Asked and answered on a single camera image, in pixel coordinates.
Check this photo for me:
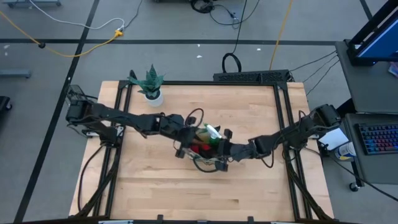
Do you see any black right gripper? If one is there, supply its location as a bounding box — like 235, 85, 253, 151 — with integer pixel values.
214, 128, 259, 172

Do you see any green spray bottle white nozzle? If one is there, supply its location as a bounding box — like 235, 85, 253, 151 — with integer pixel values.
203, 123, 223, 146

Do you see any cream canvas bag green trim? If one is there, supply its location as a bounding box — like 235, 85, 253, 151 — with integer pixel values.
180, 123, 231, 174

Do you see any snake plant in white pot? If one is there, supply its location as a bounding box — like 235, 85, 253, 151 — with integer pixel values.
127, 63, 165, 108

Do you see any white paper sheet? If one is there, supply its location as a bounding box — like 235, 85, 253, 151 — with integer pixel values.
317, 128, 350, 151

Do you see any white blue yellow can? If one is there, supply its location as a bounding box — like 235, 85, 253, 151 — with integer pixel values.
333, 141, 357, 162

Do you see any backlit rainbow keyboard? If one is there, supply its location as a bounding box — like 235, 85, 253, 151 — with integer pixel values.
358, 123, 398, 156

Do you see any grey keyboard desk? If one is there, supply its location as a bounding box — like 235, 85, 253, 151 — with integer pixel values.
341, 113, 398, 185

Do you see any black monitor blue screen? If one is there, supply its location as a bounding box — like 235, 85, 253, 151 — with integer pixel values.
346, 0, 398, 67

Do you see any black aluminium table frame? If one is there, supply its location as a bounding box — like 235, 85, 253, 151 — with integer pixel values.
73, 80, 336, 224

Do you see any black cable with coil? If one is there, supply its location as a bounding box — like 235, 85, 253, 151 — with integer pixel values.
221, 0, 249, 74

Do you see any black wire basket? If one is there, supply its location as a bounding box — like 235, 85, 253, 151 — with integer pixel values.
63, 84, 95, 106

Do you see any long yellow cable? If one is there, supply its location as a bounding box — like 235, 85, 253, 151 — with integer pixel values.
268, 0, 294, 72

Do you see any black cable bundle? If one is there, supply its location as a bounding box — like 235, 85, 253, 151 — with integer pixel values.
190, 0, 259, 26

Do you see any yellow cable with plug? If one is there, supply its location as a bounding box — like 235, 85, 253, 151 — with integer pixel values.
0, 10, 124, 58

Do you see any white cable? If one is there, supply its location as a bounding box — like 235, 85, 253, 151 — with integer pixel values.
29, 0, 126, 31

